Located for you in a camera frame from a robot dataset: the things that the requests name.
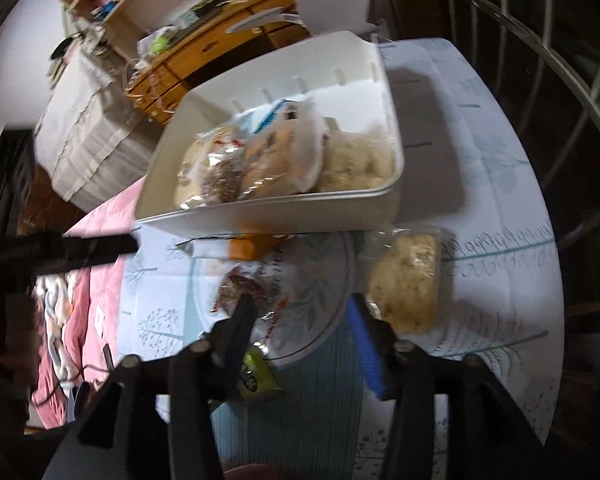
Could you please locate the round brown pastry packet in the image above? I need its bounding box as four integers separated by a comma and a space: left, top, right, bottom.
240, 125, 306, 201

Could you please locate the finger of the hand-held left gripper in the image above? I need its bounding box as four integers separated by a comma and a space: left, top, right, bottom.
27, 232, 140, 267

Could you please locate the orange snack packet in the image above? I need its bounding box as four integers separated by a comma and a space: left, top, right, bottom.
227, 234, 283, 261

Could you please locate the wooden desk with drawers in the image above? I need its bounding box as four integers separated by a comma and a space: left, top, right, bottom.
47, 0, 311, 126

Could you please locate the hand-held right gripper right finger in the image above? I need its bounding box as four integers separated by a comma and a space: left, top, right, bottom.
347, 294, 561, 480

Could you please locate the red and white snack packet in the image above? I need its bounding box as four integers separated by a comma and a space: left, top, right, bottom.
210, 262, 291, 341

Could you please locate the large clear bread packet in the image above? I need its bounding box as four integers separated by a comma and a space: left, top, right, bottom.
172, 127, 241, 211

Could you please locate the white plastic bin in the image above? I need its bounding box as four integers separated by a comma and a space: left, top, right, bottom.
134, 30, 406, 238

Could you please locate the clear nut bar packet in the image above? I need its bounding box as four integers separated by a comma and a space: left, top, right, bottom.
200, 155, 246, 203

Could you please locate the grey cloth cover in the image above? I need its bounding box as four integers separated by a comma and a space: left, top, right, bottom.
32, 52, 181, 213

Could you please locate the small green snack packet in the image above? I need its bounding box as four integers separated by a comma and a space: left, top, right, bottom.
237, 347, 286, 403

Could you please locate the blue and white packet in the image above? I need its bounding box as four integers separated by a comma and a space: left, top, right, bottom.
240, 97, 306, 133

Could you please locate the pink blanket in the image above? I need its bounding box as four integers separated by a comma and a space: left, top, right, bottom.
30, 180, 146, 431

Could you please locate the pale blue tree-print tablecloth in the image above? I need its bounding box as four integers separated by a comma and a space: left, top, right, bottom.
62, 37, 566, 480

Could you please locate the crumbly yellow cake packet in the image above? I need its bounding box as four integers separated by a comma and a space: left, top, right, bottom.
317, 130, 398, 193
365, 227, 446, 336

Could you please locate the teal ribbed table mat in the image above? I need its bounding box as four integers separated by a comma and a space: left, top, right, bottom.
210, 310, 406, 480

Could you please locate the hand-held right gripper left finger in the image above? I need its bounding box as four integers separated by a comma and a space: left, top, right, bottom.
45, 294, 258, 480

